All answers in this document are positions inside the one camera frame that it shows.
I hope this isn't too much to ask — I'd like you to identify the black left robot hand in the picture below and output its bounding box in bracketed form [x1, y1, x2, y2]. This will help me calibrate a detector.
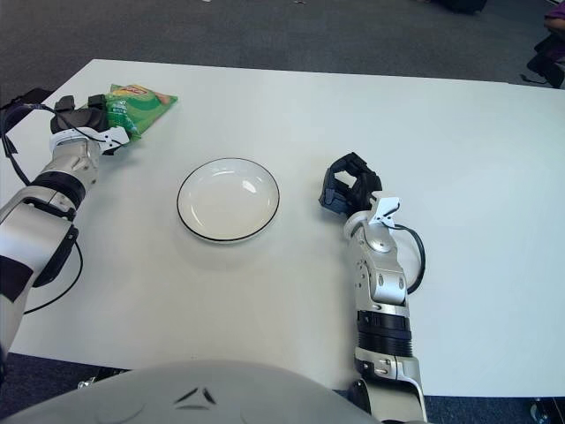
[49, 93, 138, 158]

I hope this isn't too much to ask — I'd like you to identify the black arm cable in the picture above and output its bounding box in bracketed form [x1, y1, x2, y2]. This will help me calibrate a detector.
[0, 102, 112, 316]
[391, 223, 426, 295]

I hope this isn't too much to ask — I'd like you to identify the white plate black rim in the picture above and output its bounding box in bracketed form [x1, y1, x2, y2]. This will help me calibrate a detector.
[176, 156, 281, 244]

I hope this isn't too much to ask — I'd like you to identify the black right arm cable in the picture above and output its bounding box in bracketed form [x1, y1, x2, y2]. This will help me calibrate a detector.
[391, 223, 426, 295]

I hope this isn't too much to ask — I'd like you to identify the person in purple clothes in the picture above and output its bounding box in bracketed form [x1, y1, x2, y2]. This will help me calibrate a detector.
[543, 5, 565, 30]

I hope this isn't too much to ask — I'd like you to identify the dark suitcase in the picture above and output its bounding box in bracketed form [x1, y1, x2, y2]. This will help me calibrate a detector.
[430, 0, 489, 14]

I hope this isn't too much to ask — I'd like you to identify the black bag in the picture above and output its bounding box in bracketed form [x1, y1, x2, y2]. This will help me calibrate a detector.
[0, 87, 53, 117]

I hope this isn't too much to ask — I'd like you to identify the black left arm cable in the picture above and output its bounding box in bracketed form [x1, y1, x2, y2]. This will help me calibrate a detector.
[0, 102, 112, 316]

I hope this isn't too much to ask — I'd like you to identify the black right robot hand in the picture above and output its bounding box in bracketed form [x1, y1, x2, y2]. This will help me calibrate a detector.
[318, 151, 383, 218]

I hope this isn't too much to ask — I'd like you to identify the green chips snack bag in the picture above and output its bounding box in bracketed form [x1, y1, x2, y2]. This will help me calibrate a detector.
[104, 82, 179, 143]

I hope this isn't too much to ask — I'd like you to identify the metal caster wheel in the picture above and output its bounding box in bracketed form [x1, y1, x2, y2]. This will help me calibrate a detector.
[531, 397, 565, 424]

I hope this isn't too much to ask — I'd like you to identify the grey robot torso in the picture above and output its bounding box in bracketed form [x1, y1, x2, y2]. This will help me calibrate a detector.
[0, 360, 377, 424]

